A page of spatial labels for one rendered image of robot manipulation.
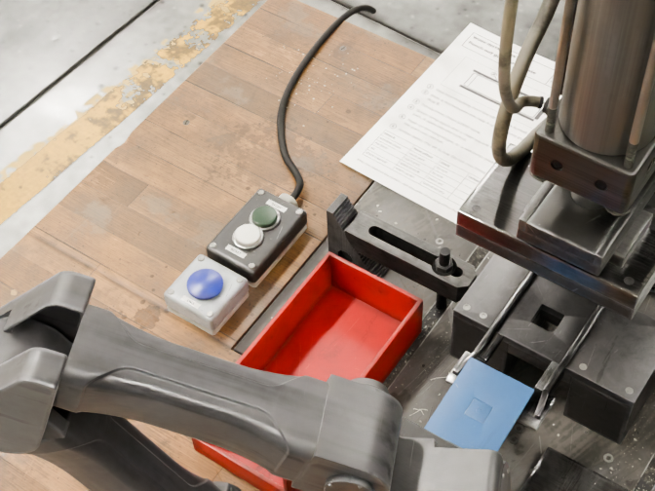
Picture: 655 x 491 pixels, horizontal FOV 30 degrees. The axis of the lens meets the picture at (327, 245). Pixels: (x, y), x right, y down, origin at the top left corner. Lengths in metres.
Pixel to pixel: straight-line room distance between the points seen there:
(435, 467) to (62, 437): 0.27
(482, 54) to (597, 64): 0.69
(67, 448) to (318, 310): 0.49
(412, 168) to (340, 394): 0.64
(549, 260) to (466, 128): 0.45
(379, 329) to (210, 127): 0.37
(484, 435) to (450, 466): 0.26
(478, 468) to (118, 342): 0.27
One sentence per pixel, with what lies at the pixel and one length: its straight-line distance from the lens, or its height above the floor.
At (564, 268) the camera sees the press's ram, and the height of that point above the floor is 1.13.
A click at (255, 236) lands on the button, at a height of 0.94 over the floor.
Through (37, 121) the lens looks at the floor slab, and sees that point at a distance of 2.88.
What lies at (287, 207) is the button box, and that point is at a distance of 1.40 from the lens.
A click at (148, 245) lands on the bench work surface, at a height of 0.90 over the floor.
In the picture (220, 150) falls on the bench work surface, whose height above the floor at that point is 0.90.
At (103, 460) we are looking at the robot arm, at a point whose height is 1.19.
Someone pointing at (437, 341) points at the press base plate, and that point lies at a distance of 1.33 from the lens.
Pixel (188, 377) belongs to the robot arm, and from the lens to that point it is 0.85.
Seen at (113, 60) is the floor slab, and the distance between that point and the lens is 2.98.
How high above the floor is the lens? 2.01
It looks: 52 degrees down
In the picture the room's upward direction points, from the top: 3 degrees counter-clockwise
